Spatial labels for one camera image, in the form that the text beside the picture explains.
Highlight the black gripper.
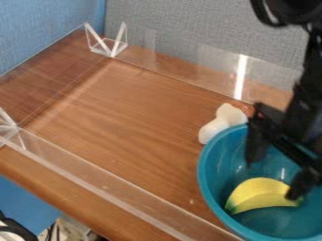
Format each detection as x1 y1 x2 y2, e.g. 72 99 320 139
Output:
245 84 322 201

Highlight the yellow toy banana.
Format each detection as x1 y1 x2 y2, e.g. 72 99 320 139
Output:
224 177 303 215

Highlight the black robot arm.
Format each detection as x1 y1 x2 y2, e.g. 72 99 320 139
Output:
245 0 322 201

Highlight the blue plastic bowl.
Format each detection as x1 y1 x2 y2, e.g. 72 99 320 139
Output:
197 125 322 241

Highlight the white toy mushroom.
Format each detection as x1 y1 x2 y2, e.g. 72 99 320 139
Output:
197 103 253 145

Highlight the clear acrylic back barrier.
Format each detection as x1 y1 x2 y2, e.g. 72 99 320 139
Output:
117 25 300 109

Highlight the clear acrylic barrier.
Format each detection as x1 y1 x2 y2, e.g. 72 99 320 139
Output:
3 128 243 241
117 25 300 109

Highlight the clear acrylic front barrier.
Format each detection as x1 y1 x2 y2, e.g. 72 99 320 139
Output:
3 128 243 241

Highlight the clear acrylic corner bracket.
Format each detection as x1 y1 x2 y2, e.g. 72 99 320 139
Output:
84 23 128 58

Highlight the clear acrylic left bracket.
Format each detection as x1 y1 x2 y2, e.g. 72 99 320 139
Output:
0 107 23 149

